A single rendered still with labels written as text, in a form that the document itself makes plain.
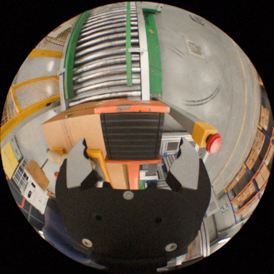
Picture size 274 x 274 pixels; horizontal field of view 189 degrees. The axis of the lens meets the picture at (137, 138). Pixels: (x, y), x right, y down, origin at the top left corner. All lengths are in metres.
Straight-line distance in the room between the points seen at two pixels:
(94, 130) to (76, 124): 0.07
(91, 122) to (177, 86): 1.18
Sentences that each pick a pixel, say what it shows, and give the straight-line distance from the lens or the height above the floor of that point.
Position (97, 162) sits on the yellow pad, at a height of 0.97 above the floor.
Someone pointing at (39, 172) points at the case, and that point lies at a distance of 2.28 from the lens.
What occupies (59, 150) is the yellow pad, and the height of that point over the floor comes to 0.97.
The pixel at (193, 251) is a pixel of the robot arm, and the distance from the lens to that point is 0.59.
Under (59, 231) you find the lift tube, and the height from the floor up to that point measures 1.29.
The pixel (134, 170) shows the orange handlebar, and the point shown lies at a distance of 0.17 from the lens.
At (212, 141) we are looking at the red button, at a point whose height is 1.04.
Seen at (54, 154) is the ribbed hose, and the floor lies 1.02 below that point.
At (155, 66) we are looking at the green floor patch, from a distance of 1.27.
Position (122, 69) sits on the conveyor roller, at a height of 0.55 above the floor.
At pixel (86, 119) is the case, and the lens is 0.31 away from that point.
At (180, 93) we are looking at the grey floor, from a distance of 1.35.
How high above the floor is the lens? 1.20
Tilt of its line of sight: 60 degrees down
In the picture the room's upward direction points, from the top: 178 degrees clockwise
